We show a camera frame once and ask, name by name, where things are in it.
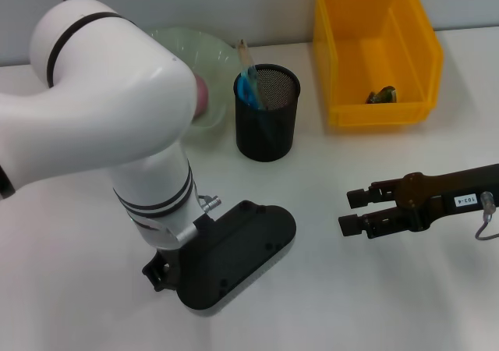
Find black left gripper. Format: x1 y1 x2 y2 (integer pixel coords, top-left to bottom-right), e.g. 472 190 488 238
142 249 181 293

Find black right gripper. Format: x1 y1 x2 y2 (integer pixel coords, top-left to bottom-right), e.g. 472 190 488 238
338 163 499 238

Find green plastic wrapper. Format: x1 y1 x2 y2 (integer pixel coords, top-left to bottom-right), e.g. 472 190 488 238
365 86 398 105

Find blue scissors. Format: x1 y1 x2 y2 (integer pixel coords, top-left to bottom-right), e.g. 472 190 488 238
235 64 274 133

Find pink peach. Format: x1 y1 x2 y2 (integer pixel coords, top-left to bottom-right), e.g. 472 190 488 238
193 74 211 120

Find clear plastic ruler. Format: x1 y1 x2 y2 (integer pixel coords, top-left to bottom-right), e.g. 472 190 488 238
235 38 270 112

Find black mesh pen holder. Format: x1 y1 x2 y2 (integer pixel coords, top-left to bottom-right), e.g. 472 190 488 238
232 63 302 163

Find green glass fruit plate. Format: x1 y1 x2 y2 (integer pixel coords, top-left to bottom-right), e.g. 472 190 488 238
143 27 242 132

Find yellow plastic bin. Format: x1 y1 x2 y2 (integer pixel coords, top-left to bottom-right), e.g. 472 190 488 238
311 0 444 129

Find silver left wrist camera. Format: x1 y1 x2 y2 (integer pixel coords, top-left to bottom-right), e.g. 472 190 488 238
177 199 297 311

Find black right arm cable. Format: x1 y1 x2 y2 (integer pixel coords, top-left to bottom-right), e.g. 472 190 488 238
473 190 499 243

